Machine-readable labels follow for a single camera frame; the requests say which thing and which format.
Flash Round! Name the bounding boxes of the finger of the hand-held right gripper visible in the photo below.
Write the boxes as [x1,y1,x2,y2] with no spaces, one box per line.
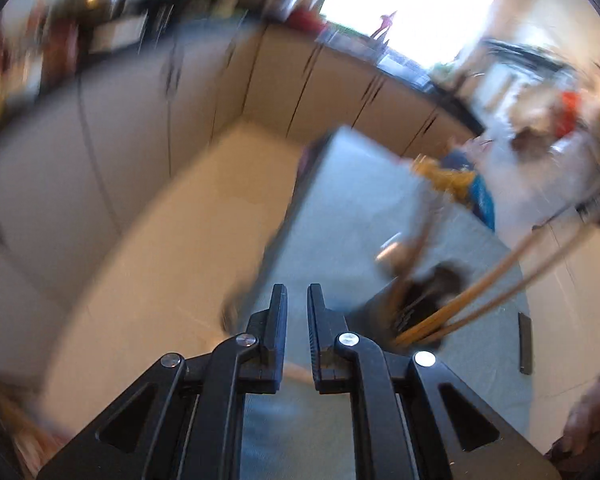
[572,184,600,227]

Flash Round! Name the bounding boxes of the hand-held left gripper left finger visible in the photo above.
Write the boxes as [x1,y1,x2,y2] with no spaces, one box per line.
[37,284,288,480]

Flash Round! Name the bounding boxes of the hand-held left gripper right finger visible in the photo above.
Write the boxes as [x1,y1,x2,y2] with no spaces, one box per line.
[307,284,563,480]

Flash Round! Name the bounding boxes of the wooden chopstick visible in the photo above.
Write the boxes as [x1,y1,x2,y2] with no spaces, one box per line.
[427,224,598,341]
[394,225,551,347]

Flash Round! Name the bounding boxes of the black utensil holder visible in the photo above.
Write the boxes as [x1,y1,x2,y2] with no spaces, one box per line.
[394,265,465,350]

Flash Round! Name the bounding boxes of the red hanging bag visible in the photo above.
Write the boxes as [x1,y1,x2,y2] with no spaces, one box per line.
[554,91,582,137]

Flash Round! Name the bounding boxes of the blue plastic bag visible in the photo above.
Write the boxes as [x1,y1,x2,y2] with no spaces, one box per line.
[440,151,497,232]

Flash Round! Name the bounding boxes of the light blue table cloth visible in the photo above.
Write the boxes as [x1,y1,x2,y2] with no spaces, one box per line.
[224,126,532,480]

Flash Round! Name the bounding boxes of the yellow plastic bag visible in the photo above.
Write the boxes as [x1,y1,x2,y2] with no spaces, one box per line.
[411,156,479,207]

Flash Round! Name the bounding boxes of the black flat phone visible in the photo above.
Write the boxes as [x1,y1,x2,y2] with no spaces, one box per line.
[517,312,534,375]

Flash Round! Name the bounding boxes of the person's fuzzy clothing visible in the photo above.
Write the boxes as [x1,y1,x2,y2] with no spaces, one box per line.
[544,357,600,468]

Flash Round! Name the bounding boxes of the beige lower cabinets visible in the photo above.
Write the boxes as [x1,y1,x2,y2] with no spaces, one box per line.
[0,24,483,313]

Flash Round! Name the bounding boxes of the kitchen window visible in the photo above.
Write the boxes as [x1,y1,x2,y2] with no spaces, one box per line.
[319,0,507,72]

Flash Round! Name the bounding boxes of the red basin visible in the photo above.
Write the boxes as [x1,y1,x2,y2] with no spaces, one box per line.
[284,6,327,32]

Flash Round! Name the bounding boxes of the white tray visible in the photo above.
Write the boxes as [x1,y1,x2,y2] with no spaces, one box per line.
[89,11,149,54]

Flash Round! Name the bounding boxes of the wooden utensil handle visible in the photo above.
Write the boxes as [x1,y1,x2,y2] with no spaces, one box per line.
[401,194,435,282]

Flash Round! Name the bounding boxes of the black wall rack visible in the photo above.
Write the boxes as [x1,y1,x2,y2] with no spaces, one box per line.
[484,39,567,69]

